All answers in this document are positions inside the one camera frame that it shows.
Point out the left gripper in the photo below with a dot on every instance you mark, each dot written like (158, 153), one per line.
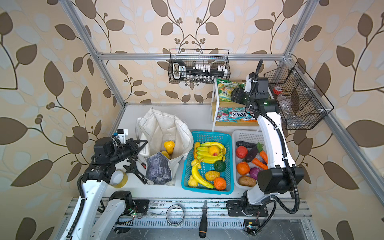
(133, 149)

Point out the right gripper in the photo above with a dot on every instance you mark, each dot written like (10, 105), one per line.
(238, 93)

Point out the green snack bag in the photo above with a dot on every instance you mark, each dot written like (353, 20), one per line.
(226, 88)

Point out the yellow pear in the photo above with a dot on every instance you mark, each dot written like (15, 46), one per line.
(169, 147)

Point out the cream canvas grocery bag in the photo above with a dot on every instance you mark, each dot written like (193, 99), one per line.
(158, 127)

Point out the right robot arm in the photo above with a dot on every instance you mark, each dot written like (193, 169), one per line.
(277, 184)

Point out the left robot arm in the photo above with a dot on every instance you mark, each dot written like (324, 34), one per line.
(91, 219)

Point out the Fox's candy bag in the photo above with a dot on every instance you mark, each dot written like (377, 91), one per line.
(234, 115)

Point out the black clamp tool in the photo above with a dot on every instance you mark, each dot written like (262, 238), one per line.
(136, 172)

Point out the plastic bottle red cap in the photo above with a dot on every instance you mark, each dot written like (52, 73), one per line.
(284, 101)

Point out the yellow tape roll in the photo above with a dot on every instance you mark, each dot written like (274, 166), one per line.
(118, 179)

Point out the white wooden two-tier shelf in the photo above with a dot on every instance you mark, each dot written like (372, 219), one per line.
(216, 104)

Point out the white plastic basket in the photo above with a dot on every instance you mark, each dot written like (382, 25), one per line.
(252, 137)

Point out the dark green cucumber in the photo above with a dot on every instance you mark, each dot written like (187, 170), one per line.
(245, 144)

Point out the orange carrot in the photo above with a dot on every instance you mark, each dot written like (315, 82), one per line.
(262, 160)

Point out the red tomato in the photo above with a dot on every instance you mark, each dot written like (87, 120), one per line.
(241, 152)

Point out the yellow lemon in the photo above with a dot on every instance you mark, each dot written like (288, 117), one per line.
(195, 162)

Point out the purple eggplant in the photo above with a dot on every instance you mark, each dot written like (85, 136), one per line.
(251, 155)

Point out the single yellow banana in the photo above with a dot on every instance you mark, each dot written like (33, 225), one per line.
(196, 175)

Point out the yellow peach fruit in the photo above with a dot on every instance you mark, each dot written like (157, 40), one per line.
(214, 151)

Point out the banana bunch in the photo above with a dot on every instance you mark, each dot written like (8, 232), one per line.
(201, 152)

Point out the orange fruit in white basket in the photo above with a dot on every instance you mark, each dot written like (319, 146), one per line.
(243, 168)

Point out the purple onion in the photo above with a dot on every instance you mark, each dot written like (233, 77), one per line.
(254, 172)

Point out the black socket tool set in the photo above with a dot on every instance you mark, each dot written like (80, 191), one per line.
(180, 71)

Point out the green avocado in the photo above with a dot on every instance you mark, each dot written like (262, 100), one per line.
(220, 166)

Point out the brown potato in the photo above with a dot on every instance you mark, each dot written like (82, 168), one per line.
(247, 181)

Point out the orange tangerine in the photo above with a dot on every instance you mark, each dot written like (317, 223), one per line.
(220, 184)

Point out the black orange screwdriver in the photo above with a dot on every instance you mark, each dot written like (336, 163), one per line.
(204, 222)

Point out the black wire basket right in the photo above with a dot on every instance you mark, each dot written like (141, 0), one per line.
(310, 104)

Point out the black wire basket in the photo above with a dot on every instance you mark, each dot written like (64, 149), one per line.
(211, 56)
(310, 104)

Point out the black wire basket centre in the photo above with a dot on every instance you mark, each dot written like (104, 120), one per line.
(211, 56)

